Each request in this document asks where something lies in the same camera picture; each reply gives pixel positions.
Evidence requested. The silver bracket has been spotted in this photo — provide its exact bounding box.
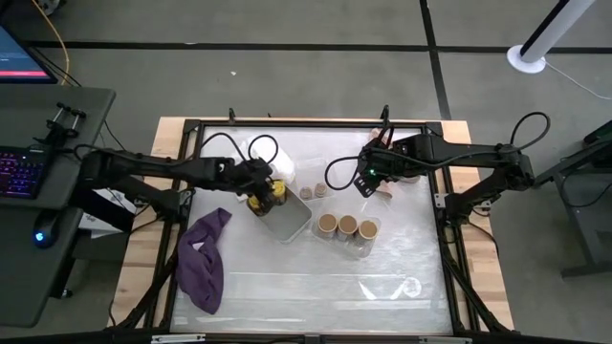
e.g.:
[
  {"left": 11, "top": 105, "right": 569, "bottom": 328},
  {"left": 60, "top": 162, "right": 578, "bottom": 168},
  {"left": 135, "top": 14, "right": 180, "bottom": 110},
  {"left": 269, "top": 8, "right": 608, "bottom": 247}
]
[{"left": 150, "top": 333, "right": 208, "bottom": 344}]

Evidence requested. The yellow cable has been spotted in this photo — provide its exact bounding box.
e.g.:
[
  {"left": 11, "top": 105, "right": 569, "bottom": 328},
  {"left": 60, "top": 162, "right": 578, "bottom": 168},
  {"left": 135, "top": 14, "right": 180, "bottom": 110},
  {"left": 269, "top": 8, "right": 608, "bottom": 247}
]
[{"left": 31, "top": 0, "right": 71, "bottom": 86}]

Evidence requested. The computer monitor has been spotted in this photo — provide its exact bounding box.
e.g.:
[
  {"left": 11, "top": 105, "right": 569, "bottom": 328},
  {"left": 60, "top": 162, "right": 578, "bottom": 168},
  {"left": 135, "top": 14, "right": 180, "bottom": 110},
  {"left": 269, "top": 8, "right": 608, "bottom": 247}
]
[{"left": 0, "top": 23, "right": 58, "bottom": 85}]

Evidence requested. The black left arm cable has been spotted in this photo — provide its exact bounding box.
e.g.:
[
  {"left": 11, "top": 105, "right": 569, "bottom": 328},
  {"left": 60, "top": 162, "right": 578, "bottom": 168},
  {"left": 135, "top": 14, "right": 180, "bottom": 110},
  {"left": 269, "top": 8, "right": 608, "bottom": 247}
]
[{"left": 71, "top": 131, "right": 281, "bottom": 166}]

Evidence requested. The backlit black keyboard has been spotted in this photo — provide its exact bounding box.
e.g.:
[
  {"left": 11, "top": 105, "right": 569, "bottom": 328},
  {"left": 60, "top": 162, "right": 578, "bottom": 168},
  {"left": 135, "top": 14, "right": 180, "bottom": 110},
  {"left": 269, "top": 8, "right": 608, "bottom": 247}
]
[{"left": 0, "top": 148, "right": 48, "bottom": 200}]

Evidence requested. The white pole with round base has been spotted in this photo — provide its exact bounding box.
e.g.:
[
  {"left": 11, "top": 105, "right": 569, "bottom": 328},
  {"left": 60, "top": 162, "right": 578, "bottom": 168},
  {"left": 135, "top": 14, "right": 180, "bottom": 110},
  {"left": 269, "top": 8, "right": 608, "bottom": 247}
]
[{"left": 505, "top": 0, "right": 597, "bottom": 75}]

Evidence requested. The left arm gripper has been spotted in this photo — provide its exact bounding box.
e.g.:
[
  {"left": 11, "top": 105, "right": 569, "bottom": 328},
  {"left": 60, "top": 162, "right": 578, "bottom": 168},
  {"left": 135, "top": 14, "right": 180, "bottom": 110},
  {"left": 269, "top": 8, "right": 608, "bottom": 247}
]
[{"left": 228, "top": 157, "right": 278, "bottom": 216}]

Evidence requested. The purple cloth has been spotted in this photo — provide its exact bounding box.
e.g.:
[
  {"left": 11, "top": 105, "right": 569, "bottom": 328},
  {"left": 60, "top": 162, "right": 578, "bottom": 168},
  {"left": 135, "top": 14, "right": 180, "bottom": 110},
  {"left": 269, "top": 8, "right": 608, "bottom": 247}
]
[{"left": 174, "top": 206, "right": 233, "bottom": 316}]

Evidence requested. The white cardboard box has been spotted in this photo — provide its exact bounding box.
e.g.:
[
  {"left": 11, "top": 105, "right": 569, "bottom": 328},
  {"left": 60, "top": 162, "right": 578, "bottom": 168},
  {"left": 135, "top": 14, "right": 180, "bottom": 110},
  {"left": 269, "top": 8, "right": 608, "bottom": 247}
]
[{"left": 78, "top": 188, "right": 141, "bottom": 239}]

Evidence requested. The white cloth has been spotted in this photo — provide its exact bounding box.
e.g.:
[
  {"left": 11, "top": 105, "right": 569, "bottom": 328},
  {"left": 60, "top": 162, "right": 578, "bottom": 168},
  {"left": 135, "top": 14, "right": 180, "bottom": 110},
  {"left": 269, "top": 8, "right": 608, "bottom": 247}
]
[{"left": 247, "top": 135, "right": 296, "bottom": 185}]

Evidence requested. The black computer mouse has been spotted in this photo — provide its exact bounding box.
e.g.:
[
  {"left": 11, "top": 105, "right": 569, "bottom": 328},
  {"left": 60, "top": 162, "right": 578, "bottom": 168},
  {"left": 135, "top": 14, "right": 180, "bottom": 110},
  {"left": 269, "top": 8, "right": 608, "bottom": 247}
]
[{"left": 32, "top": 209, "right": 61, "bottom": 250}]

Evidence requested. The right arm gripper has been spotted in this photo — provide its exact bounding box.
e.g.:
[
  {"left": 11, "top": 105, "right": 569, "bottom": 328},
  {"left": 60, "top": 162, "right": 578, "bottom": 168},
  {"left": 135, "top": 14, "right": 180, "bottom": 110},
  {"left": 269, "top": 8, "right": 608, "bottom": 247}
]
[{"left": 356, "top": 135, "right": 411, "bottom": 198}]

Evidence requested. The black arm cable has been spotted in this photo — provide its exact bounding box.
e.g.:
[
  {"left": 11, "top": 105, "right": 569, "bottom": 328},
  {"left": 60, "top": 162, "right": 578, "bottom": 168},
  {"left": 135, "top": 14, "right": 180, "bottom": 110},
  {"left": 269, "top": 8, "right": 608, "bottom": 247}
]
[
  {"left": 324, "top": 111, "right": 552, "bottom": 192},
  {"left": 71, "top": 131, "right": 281, "bottom": 166}
]

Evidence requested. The pink cloth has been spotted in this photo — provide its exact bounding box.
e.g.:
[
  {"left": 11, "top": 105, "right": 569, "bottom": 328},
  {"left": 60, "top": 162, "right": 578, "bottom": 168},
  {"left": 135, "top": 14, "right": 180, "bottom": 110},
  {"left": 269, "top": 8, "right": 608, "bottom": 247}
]
[{"left": 368, "top": 126, "right": 423, "bottom": 201}]

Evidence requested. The white floor cable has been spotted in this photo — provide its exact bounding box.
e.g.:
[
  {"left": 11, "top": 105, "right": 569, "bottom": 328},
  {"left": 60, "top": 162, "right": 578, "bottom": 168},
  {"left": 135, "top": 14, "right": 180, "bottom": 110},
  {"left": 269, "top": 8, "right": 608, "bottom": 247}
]
[{"left": 543, "top": 59, "right": 612, "bottom": 102}]

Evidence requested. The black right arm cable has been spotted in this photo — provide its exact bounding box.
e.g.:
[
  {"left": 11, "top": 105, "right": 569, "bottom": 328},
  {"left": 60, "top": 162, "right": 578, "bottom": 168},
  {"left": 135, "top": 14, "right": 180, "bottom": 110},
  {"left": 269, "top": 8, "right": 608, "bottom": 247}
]
[{"left": 324, "top": 111, "right": 552, "bottom": 192}]

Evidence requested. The black table frame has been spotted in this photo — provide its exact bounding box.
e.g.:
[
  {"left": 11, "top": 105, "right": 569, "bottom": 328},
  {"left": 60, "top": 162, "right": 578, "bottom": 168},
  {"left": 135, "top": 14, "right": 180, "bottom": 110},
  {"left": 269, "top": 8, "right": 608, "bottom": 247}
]
[{"left": 112, "top": 105, "right": 515, "bottom": 335}]

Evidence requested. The black metal stand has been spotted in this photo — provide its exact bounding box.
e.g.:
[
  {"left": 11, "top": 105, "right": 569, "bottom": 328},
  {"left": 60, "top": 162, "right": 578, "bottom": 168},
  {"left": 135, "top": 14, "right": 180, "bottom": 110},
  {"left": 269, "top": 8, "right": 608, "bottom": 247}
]
[{"left": 535, "top": 118, "right": 612, "bottom": 279}]

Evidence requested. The dark grey desk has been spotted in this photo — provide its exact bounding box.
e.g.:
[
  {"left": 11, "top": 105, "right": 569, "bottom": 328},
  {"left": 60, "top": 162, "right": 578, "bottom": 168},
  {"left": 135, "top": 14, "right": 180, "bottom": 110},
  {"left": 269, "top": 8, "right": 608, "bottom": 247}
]
[{"left": 0, "top": 85, "right": 117, "bottom": 329}]

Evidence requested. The black clamp stand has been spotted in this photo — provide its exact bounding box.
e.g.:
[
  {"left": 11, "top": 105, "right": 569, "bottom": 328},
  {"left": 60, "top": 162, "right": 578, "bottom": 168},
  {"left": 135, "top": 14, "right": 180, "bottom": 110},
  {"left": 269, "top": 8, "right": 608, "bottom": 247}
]
[{"left": 32, "top": 100, "right": 88, "bottom": 154}]

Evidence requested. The tan-lid spice jar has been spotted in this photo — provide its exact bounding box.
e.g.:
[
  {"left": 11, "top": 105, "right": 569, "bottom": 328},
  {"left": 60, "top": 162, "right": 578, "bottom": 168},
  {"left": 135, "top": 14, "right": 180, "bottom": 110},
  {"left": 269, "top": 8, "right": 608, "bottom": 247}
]
[
  {"left": 356, "top": 218, "right": 380, "bottom": 249},
  {"left": 317, "top": 212, "right": 339, "bottom": 243}
]

